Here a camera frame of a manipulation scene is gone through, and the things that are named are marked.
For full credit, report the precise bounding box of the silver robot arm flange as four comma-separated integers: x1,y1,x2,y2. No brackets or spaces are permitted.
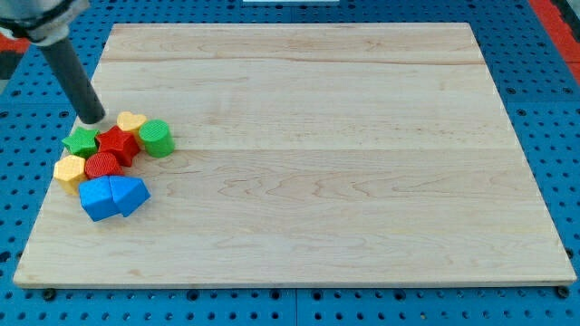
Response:
1,0,90,46

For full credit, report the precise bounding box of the yellow heart block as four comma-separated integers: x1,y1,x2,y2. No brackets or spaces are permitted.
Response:
116,111,148,147

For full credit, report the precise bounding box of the red star block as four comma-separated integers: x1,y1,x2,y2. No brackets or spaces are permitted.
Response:
96,125,140,168

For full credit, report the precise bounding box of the green star block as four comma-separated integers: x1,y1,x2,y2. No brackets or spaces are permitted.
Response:
62,127,100,158

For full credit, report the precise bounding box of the light wooden board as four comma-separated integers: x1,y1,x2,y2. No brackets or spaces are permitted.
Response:
14,23,576,289

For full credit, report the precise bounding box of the green cylinder block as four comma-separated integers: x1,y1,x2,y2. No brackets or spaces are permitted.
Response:
139,120,175,158

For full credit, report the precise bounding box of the blue pentagon block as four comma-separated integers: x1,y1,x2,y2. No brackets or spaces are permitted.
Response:
110,176,150,217

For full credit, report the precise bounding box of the red cylinder block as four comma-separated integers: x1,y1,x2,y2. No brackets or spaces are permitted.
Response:
84,152,124,179

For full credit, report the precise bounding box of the blue cube block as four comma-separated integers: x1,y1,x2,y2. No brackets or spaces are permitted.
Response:
79,176,120,222

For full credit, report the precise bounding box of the yellow hexagon block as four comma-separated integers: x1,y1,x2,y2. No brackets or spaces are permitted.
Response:
53,155,88,196

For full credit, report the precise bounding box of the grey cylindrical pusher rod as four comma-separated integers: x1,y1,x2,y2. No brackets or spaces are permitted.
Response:
40,37,105,124

